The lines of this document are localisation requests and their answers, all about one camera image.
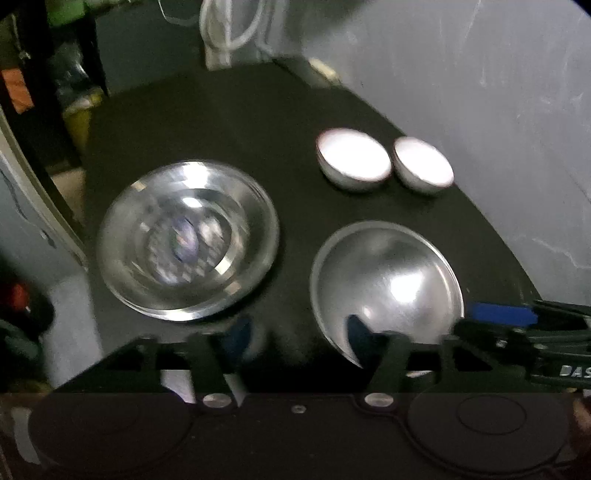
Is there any white hose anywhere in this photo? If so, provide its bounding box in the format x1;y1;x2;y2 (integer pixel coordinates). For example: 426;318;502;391
198;0;270;54

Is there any large steel plate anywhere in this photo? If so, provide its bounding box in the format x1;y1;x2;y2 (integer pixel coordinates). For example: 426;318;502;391
96;161;280;322

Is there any green box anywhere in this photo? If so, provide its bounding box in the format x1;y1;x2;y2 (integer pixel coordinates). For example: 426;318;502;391
45;0;86;27

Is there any white ceramic bowl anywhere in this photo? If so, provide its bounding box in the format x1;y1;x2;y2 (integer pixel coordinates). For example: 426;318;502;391
393;137;455;195
315;128;393;191

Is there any deep steel bowl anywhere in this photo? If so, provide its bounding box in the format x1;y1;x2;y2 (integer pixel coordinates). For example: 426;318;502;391
310;220;465;366

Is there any orange patterned box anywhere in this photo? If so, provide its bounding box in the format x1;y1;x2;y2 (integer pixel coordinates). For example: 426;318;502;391
1;68;34;114

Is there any cream plastic tube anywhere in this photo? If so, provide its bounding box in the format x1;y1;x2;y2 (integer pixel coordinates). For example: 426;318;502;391
308;58;341;85

